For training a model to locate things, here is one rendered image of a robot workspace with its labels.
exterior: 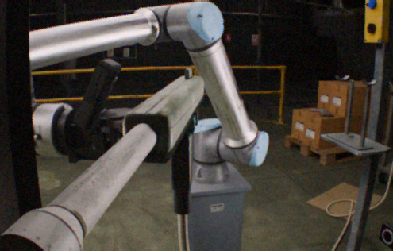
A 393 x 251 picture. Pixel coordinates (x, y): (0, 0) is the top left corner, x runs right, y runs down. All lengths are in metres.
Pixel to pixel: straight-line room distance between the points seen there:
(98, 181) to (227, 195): 1.21
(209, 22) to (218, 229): 0.93
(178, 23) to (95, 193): 0.78
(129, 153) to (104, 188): 0.05
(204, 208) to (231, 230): 0.19
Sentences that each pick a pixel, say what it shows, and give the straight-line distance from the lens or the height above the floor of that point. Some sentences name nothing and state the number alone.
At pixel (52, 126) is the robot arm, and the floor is 1.11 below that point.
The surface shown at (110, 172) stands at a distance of 0.18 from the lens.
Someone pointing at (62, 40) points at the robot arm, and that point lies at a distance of 0.74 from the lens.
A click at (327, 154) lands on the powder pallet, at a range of 3.55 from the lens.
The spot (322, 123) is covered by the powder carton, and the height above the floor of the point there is 0.45.
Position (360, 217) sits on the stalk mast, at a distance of 1.89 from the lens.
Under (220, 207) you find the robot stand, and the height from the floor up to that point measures 0.55.
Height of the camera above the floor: 1.22
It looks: 13 degrees down
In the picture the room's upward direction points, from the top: straight up
